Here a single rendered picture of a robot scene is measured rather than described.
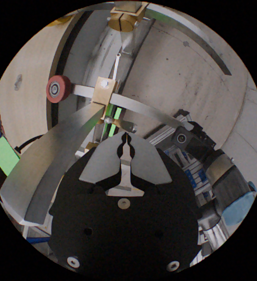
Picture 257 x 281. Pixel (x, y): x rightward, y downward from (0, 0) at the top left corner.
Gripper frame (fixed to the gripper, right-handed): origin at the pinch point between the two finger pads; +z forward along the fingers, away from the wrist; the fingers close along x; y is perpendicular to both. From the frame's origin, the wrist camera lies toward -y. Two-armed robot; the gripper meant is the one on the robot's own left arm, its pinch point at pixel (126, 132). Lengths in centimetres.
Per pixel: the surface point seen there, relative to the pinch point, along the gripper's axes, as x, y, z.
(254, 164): 253, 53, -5
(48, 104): -25.1, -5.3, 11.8
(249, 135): 266, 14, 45
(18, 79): -42.6, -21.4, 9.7
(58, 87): -17.9, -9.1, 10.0
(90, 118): -6.0, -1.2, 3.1
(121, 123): -0.9, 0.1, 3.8
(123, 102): -1.0, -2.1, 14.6
